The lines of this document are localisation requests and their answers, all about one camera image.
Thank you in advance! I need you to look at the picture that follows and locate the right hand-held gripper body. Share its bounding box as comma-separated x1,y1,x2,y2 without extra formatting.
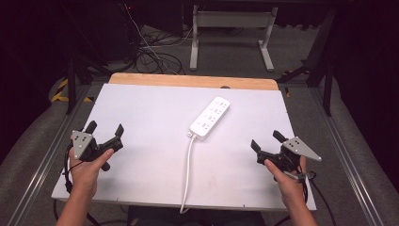
256,136,323,175

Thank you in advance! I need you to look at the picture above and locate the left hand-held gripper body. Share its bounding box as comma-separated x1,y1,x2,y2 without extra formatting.
71,126,124,172

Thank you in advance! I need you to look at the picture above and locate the person's left hand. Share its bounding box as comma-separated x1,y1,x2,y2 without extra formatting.
68,147,116,200

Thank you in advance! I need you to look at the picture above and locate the person's right hand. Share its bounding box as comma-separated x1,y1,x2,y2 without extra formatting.
263,155,311,209

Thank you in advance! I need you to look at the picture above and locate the yellow black floor tape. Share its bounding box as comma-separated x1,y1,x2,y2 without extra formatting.
51,78,94,104

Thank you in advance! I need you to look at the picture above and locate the black metal stand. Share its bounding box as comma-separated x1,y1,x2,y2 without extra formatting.
276,8,338,118
60,3,109,116

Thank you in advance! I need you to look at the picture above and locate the white table board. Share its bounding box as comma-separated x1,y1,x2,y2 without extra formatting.
51,83,318,212

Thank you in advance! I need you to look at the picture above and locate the white power strip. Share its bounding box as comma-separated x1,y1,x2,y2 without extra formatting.
188,96,231,141

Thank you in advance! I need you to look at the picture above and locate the person's dark clothing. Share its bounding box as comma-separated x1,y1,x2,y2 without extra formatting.
126,205,266,226

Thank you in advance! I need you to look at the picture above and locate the black equipment case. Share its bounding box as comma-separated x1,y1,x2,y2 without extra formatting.
90,2,142,62

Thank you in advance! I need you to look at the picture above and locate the aluminium floor rail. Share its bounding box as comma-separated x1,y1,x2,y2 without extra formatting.
7,84,92,226
309,85,388,226

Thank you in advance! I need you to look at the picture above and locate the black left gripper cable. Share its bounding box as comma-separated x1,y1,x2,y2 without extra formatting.
52,142,102,226

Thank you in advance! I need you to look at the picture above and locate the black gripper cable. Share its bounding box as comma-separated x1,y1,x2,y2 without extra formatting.
272,163,338,226
52,142,102,226

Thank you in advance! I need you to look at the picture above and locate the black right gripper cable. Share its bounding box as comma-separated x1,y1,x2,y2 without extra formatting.
272,163,338,226

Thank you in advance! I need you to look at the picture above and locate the white power strip cable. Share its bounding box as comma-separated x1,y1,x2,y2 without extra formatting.
179,133,199,216

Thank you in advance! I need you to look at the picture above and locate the tangle of black floor cables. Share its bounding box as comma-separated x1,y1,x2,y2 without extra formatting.
133,24,246,75

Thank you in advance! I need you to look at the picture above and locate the thin white floor cable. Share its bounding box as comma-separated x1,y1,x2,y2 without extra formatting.
123,3,196,74

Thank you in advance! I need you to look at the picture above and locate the white metal desk frame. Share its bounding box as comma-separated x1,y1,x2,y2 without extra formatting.
188,4,279,73

